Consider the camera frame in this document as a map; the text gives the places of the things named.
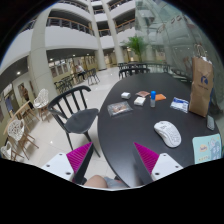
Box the white square box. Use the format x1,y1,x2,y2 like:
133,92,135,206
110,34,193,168
134,97,145,106

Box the brown flat packet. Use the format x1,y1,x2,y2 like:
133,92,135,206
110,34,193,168
136,91,150,97

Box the light wooden table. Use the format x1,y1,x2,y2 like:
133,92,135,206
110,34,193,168
3,101,38,134

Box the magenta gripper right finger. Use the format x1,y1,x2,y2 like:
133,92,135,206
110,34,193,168
132,141,184,186

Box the brown paper bag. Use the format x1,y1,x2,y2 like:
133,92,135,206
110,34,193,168
188,56,214,118

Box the standing person dark clothes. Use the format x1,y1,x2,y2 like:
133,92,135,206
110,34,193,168
21,84,30,101

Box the small white box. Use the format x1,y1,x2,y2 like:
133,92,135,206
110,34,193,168
121,92,131,99

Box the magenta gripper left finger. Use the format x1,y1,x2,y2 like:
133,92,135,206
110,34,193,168
41,141,95,185

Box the white lattice chair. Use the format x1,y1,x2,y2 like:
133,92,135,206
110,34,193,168
7,119,37,155
33,89,49,117

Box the potted palm plant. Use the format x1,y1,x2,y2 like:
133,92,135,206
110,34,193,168
121,35,147,62

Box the person knee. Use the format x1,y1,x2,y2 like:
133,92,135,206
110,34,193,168
85,175,108,188

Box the light blue illustrated booklet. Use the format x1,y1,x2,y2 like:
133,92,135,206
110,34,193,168
192,134,222,164

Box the orange packet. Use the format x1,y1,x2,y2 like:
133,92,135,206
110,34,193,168
155,94,166,101

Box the white perforated computer mouse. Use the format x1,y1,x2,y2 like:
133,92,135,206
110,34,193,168
154,121,182,148

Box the white lattice chair near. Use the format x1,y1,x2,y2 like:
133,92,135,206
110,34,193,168
7,119,37,155

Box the blue white tissue pack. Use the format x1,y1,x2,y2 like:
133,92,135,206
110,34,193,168
170,97,189,113

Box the seated person in white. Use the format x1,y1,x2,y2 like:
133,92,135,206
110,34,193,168
75,65,85,80

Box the black chairs behind table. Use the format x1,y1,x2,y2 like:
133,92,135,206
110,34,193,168
118,63,150,78

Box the black wooden chair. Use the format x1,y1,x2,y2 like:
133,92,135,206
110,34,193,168
47,85,99,147

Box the clear plastic snack bag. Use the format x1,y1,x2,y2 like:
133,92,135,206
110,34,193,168
107,102,132,116

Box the blue capped small bottle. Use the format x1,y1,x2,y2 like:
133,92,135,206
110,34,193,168
150,91,156,108

